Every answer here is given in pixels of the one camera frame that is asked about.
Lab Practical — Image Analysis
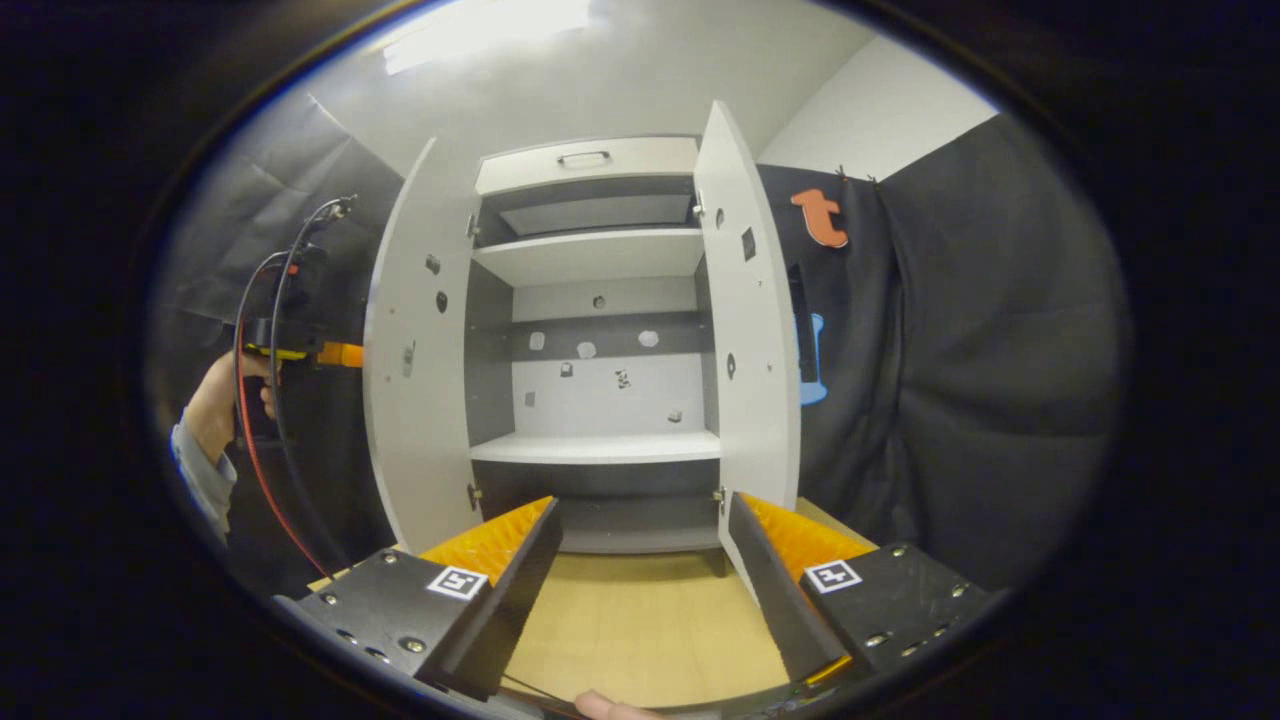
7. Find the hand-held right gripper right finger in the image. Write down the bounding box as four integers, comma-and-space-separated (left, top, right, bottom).
727, 490, 991, 701

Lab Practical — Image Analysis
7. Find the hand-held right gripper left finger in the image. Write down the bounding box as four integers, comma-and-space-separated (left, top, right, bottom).
275, 495, 563, 703

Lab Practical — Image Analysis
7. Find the beige cabinet door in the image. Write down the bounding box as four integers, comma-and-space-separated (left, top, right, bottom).
692, 100, 803, 601
362, 138, 479, 556

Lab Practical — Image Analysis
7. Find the beige double-door shoe cabinet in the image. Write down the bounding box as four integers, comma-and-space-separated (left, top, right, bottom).
362, 100, 803, 601

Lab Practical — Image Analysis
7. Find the black door handle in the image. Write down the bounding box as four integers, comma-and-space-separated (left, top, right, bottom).
788, 262, 813, 386

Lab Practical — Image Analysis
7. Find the white cabinet shelf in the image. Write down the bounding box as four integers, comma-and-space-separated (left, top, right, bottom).
470, 430, 723, 466
472, 228, 707, 289

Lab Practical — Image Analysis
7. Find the black backdrop cloth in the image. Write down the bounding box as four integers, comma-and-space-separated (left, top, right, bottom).
150, 95, 1131, 601

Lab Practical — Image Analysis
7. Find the black cable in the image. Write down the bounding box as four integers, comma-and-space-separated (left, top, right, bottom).
268, 195, 359, 571

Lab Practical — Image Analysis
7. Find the red cable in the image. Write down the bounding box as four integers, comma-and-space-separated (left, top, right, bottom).
232, 250, 331, 581

